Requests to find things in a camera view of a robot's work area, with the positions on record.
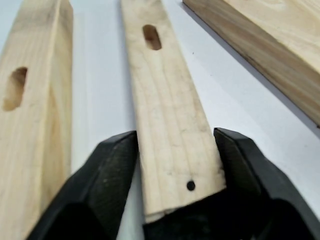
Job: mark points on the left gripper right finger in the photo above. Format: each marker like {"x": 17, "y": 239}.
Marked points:
{"x": 260, "y": 175}

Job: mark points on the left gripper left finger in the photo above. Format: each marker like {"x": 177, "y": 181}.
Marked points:
{"x": 100, "y": 180}

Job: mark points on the wooden leg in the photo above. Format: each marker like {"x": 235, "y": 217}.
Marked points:
{"x": 172, "y": 120}
{"x": 32, "y": 112}

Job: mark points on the wooden seat board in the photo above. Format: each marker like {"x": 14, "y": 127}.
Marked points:
{"x": 270, "y": 45}

